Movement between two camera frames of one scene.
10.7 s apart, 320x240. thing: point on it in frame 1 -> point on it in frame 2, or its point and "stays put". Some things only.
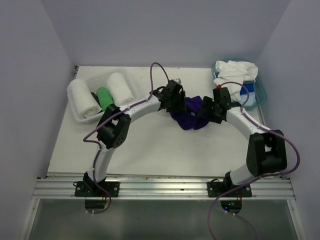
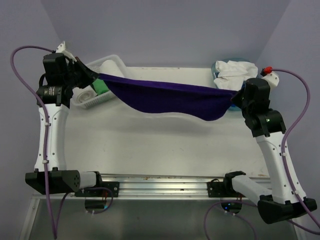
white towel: [118, 89] -> [112, 64]
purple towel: [188, 119] -> [150, 96]
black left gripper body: [178, 102] -> [72, 76]
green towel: [104, 97] -> [99, 86]
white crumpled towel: [234, 71] stays put
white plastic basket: [100, 81] -> [95, 66]
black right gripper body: [210, 112] -> [245, 108]
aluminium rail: [164, 188] stays put
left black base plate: [90, 189] stays put
